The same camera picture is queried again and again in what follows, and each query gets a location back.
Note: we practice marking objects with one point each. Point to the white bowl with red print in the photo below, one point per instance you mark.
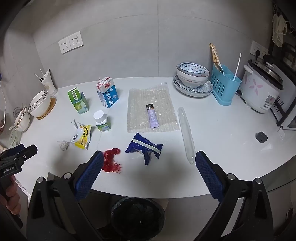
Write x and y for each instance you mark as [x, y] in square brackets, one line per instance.
[192, 81]

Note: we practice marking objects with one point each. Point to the white plastic stirrer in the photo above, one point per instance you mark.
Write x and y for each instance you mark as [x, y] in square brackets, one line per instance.
[237, 66]

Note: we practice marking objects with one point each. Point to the blue floral bowl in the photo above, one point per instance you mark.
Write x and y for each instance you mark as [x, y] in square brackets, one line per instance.
[193, 68]

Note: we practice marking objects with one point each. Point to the blue striped plate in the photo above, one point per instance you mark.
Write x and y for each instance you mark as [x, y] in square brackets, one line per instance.
[208, 89]

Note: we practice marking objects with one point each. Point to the tall white cup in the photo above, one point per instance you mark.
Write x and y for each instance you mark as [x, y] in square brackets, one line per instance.
[49, 83]

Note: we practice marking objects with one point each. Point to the round wooden coaster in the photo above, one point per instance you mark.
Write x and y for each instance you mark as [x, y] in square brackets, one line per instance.
[52, 105]

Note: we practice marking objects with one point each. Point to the red mesh netting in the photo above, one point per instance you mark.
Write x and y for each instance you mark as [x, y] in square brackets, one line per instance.
[111, 160]

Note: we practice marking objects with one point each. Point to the white bowl with dark rim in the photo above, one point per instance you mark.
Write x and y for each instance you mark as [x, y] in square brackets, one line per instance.
[40, 104]

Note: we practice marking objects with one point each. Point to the white pill bottle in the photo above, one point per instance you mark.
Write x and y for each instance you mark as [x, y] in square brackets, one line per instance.
[101, 120]

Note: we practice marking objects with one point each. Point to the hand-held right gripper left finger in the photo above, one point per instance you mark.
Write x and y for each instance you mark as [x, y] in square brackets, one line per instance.
[90, 173]

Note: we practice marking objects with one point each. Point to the person's left hand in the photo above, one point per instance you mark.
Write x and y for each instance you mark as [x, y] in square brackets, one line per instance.
[14, 199]

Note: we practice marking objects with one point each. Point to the purple sachet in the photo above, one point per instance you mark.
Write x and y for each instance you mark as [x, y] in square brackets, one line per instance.
[152, 117]

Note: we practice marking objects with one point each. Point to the blue and white milk carton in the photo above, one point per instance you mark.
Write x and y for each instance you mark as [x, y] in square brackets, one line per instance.
[107, 95]

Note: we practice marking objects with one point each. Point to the blue plastic utensil holder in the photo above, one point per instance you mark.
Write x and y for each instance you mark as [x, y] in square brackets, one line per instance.
[225, 90]

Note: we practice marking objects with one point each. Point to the clear bubble wrap sheet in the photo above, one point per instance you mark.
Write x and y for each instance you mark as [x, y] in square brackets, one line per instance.
[138, 109]

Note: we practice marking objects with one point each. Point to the white rice cooker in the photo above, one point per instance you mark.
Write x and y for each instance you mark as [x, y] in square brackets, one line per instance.
[256, 92]

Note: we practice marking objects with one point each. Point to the small black charger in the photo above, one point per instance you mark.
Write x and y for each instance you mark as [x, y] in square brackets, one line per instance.
[261, 137]

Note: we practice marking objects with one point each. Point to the white plastic straw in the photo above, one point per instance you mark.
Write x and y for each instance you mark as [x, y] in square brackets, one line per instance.
[41, 73]
[38, 77]

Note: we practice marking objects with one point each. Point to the small white ceramic bowl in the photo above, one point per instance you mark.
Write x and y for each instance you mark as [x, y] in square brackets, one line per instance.
[23, 120]

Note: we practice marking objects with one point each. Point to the bundle of wooden chopsticks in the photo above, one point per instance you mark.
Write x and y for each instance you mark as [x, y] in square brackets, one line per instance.
[215, 54]

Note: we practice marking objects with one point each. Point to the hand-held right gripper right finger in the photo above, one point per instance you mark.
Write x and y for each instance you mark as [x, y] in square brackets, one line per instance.
[208, 171]

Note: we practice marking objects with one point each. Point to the hanging beige cloth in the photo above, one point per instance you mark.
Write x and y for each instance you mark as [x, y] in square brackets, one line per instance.
[279, 29]

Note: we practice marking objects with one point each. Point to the white wall socket with plug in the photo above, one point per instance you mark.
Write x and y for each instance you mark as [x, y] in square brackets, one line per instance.
[256, 47]

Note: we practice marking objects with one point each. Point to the crumpled white tissue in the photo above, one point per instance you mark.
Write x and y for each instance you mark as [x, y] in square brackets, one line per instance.
[63, 145]

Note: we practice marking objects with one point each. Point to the yellow snack wrapper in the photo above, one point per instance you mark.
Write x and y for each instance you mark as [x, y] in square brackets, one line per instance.
[83, 136]

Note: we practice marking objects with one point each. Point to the blue snack wrapper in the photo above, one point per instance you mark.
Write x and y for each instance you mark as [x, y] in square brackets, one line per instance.
[143, 147]

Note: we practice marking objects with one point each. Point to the green medicine box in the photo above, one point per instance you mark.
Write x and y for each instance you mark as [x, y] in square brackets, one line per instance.
[77, 102]

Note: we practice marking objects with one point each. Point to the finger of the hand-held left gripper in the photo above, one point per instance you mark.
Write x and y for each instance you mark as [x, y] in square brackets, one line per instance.
[30, 151]
[16, 148]

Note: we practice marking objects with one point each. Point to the clear plastic tube cover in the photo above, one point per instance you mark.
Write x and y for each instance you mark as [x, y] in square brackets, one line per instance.
[186, 134]

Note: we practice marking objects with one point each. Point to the black mesh trash bin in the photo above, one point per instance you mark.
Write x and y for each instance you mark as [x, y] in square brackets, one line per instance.
[138, 215]

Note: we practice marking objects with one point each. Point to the small clear plastic piece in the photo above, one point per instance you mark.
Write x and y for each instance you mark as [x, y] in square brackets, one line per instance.
[281, 134]

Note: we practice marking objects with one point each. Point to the white toaster oven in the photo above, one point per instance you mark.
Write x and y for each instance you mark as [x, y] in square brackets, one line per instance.
[289, 109]

